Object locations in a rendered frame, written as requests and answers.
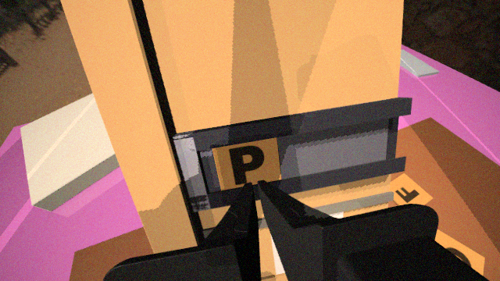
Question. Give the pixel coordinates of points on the white paper ticket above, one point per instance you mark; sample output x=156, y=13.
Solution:
x=278, y=266

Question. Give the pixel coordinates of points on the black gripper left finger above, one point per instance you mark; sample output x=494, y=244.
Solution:
x=229, y=253

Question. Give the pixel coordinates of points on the tan tile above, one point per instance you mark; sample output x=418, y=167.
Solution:
x=408, y=192
x=471, y=258
x=250, y=162

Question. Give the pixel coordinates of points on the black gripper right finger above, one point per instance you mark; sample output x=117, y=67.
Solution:
x=310, y=242

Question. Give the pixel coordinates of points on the white flat rectangular slab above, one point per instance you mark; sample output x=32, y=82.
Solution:
x=415, y=65

